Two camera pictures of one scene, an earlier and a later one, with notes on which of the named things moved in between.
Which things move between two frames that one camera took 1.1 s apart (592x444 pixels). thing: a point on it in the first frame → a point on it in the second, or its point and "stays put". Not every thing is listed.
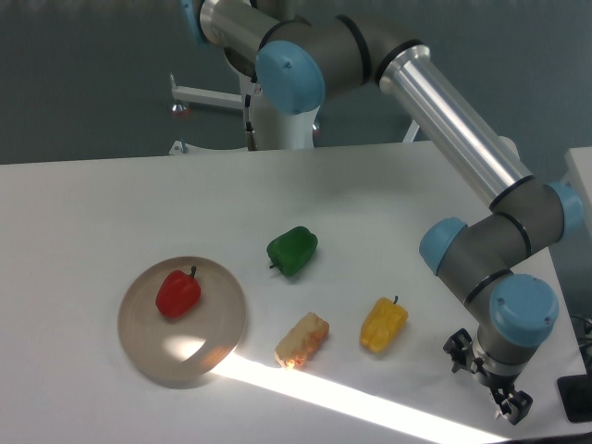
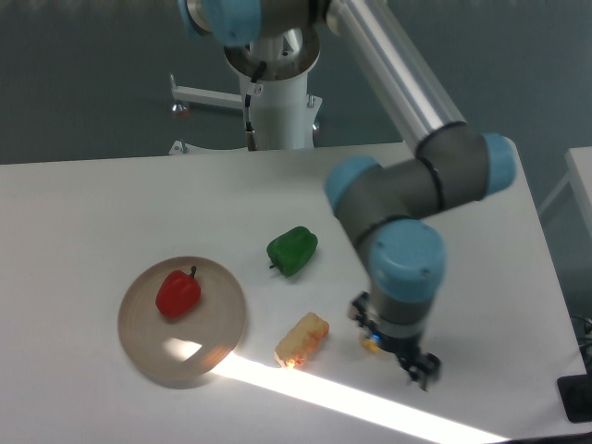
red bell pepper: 178,293 stays put
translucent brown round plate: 192,343 stays put
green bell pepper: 290,252 stays put
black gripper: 514,405 → 417,366
